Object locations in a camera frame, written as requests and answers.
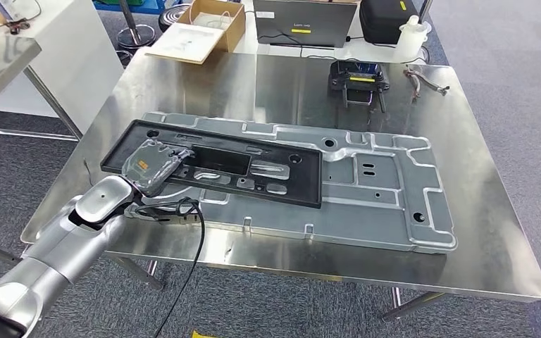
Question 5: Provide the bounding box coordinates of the black laptop cable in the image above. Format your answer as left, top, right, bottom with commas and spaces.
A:
263, 28, 395, 61

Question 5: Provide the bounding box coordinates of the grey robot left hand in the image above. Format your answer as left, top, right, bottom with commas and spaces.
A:
120, 138, 196, 198

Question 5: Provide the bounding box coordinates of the brown cardboard box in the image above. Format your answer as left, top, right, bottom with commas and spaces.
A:
177, 0, 247, 54

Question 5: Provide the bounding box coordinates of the metal hand tool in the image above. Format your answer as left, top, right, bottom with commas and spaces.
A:
403, 65, 451, 101

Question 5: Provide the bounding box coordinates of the thin black cable bundle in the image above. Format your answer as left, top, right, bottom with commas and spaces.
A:
0, 0, 43, 35

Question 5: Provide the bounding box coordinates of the blue metal shelf rack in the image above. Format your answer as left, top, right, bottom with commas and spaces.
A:
92, 0, 166, 13

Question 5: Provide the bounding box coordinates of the white flat box lid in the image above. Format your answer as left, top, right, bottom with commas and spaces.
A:
145, 22, 225, 65

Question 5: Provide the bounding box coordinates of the white desk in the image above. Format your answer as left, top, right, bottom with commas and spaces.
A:
232, 0, 433, 64

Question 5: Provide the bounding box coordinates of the grey laptop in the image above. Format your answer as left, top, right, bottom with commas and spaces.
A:
252, 0, 359, 49

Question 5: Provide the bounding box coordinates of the stainless steel workbench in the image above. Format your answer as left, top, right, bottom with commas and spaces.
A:
20, 46, 541, 323

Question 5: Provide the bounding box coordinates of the black plastic plate frame part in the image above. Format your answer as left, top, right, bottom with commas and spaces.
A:
100, 118, 323, 209

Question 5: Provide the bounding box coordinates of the white plastic jug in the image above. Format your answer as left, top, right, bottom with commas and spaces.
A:
394, 15, 433, 63

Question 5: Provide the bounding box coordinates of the black hard case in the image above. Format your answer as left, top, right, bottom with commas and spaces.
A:
359, 0, 421, 45

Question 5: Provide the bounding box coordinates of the black remote controller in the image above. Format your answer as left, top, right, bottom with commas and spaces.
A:
328, 59, 392, 114

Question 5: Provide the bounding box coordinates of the grey stamped metal panel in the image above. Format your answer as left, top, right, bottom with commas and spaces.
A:
142, 111, 458, 255

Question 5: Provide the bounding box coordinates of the white cabinet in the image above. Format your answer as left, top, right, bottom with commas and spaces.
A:
0, 0, 125, 136

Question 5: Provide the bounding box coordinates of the black ribbed round stool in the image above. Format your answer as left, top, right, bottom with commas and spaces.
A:
158, 4, 192, 32

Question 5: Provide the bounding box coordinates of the chrome base barrier stanchion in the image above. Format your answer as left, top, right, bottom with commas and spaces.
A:
115, 0, 157, 49
417, 0, 435, 24

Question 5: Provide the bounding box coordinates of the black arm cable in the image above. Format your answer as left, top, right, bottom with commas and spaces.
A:
135, 196, 206, 338

